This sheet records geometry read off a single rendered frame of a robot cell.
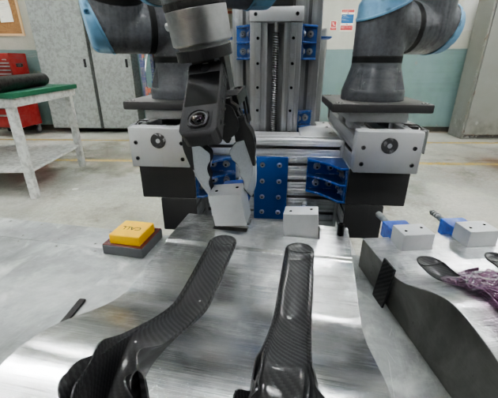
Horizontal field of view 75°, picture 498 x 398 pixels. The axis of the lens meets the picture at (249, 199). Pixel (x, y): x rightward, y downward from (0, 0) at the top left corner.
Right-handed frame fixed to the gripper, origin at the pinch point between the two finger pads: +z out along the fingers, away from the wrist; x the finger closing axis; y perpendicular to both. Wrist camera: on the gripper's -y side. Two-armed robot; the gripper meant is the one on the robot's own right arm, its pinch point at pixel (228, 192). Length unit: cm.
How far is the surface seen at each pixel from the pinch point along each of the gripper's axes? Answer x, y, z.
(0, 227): 54, 4, 8
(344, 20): -47, 540, 7
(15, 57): 441, 419, -26
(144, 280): 7.3, -15.8, 3.0
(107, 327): 3.8, -26.2, -1.9
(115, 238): 23.4, 0.1, 8.3
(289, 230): -8.8, -2.6, 5.6
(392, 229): -24.4, 5.1, 11.2
